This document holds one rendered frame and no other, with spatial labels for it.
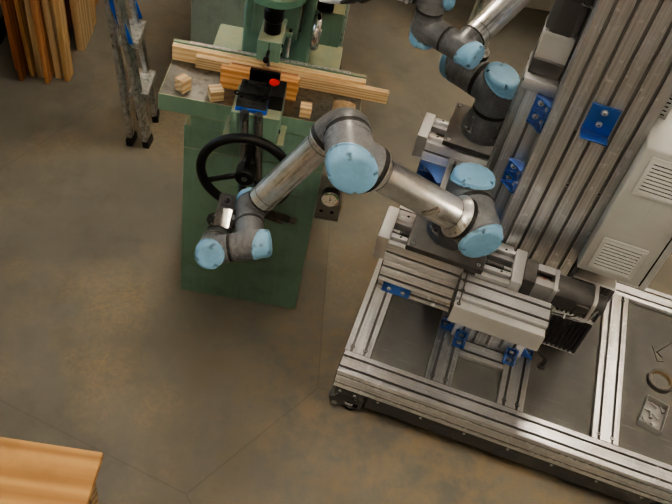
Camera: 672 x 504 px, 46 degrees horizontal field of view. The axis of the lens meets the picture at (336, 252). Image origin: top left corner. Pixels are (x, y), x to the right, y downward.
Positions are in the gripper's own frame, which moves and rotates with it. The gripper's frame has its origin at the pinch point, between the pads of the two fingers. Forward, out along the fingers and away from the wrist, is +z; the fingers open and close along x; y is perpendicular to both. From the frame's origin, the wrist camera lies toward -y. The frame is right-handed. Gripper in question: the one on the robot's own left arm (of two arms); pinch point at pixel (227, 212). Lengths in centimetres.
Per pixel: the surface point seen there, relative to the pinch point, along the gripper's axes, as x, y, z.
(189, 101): -16.9, -28.2, 11.2
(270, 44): 4, -49, 13
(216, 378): 3, 67, 24
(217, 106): -8.6, -28.3, 11.0
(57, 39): -99, -23, 144
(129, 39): -56, -34, 95
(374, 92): 37, -40, 22
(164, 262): -26, 44, 66
